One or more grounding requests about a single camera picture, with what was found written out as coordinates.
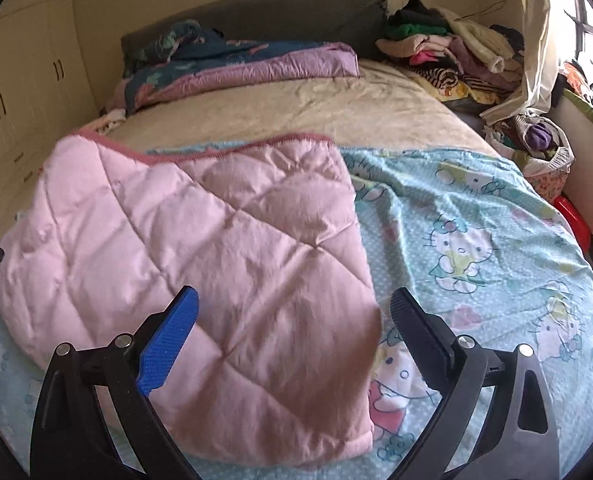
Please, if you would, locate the pink quilted jacket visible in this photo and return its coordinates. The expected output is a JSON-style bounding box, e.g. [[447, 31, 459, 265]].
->
[[0, 133, 381, 467]]

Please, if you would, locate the basket with purple clothes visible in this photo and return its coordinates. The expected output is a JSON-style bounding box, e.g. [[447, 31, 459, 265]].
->
[[484, 115, 574, 204]]

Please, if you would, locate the window sill clothes clutter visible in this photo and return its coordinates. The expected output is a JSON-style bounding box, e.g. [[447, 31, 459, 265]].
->
[[560, 60, 593, 107]]

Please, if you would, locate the pile of mixed clothes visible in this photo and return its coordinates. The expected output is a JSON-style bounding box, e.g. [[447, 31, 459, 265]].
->
[[376, 0, 525, 107]]

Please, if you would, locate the cream built-in wardrobe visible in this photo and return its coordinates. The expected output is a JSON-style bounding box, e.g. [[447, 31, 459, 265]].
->
[[0, 0, 97, 225]]

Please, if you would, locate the pink white small blanket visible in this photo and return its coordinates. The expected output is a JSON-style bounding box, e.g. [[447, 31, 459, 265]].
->
[[92, 108, 126, 134]]

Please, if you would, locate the red plastic object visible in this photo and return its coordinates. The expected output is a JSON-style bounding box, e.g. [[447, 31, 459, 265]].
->
[[554, 195, 592, 254]]

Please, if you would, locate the dark teal floral quilt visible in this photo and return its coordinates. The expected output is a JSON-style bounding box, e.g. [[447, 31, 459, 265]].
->
[[112, 20, 361, 115]]

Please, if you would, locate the cream window curtain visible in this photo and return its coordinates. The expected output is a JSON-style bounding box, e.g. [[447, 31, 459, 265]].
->
[[480, 0, 563, 126]]

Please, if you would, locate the dark grey headboard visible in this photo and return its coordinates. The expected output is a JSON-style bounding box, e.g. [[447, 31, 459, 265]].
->
[[121, 0, 388, 58]]

